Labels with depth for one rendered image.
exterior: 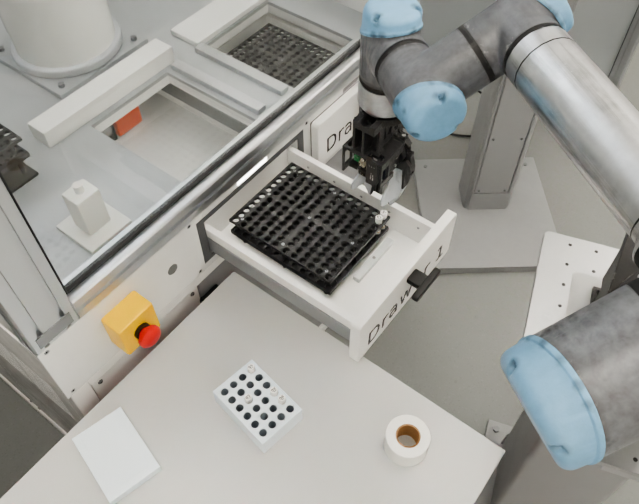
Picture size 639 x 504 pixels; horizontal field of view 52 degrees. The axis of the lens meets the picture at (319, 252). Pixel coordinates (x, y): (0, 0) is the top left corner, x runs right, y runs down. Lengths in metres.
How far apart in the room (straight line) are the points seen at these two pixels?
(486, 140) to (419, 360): 0.71
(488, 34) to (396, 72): 0.11
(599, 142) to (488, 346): 1.48
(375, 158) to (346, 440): 0.45
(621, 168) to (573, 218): 1.84
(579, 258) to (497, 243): 0.94
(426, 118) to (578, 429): 0.38
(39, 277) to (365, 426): 0.55
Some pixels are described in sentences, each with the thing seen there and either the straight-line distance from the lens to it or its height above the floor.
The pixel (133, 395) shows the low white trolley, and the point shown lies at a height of 0.76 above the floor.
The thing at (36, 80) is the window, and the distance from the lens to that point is 0.82.
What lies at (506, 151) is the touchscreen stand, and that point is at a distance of 2.18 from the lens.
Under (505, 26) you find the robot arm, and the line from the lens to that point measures 0.79.
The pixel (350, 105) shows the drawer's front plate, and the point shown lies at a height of 0.91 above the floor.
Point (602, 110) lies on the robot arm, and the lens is 0.69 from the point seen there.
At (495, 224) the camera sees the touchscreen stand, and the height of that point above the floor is 0.04.
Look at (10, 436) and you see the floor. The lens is 2.11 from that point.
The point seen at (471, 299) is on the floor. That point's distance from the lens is 2.18.
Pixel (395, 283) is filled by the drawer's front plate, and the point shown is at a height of 0.93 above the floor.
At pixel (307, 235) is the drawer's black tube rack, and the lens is 1.13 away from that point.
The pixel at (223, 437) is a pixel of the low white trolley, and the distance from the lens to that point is 1.11.
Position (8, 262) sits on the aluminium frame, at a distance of 0.90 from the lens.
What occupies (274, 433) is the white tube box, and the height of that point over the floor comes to 0.80.
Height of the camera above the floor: 1.79
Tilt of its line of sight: 53 degrees down
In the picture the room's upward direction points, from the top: straight up
